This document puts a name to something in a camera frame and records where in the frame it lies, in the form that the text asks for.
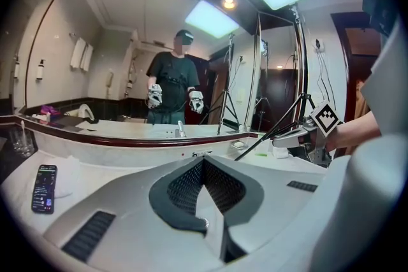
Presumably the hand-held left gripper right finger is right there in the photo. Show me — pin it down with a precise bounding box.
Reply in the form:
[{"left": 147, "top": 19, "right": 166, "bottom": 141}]
[{"left": 203, "top": 157, "right": 326, "bottom": 272}]

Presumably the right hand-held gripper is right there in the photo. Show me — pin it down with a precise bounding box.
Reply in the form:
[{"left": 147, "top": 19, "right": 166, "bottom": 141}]
[{"left": 272, "top": 99, "right": 344, "bottom": 166}]

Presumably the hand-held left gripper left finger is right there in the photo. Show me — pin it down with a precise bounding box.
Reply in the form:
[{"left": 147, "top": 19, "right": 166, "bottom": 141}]
[{"left": 42, "top": 155, "right": 226, "bottom": 272}]

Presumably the person's right forearm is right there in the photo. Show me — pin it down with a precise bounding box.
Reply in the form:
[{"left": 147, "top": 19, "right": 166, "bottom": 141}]
[{"left": 324, "top": 110, "right": 383, "bottom": 154}]

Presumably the person's right hand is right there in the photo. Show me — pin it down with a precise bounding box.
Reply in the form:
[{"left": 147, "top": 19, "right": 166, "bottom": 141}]
[{"left": 299, "top": 132, "right": 335, "bottom": 154}]

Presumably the white plastic packet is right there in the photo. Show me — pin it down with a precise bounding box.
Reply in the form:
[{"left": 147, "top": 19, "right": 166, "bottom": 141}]
[{"left": 272, "top": 145, "right": 290, "bottom": 159}]

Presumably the black tripod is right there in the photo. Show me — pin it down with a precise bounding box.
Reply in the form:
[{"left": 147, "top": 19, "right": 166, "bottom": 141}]
[{"left": 235, "top": 3, "right": 319, "bottom": 162}]

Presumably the narrow angled mirror panel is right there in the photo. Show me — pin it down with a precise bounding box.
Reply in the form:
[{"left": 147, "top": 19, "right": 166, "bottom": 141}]
[
  {"left": 251, "top": 12, "right": 309, "bottom": 134},
  {"left": 0, "top": 0, "right": 33, "bottom": 118}
]

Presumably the white paper towel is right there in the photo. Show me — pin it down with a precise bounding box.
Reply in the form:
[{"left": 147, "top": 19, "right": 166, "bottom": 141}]
[{"left": 52, "top": 155, "right": 82, "bottom": 199}]

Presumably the black smartphone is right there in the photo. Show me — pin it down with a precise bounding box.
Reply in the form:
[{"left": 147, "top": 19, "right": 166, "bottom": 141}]
[{"left": 31, "top": 164, "right": 58, "bottom": 215}]

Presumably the clear drinking glass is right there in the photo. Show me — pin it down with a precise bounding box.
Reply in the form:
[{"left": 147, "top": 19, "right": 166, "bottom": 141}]
[
  {"left": 18, "top": 129, "right": 35, "bottom": 157},
  {"left": 8, "top": 129, "right": 26, "bottom": 155}
]

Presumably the large wall mirror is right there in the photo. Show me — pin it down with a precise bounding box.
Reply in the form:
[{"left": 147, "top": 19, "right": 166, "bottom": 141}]
[{"left": 24, "top": 0, "right": 261, "bottom": 141}]

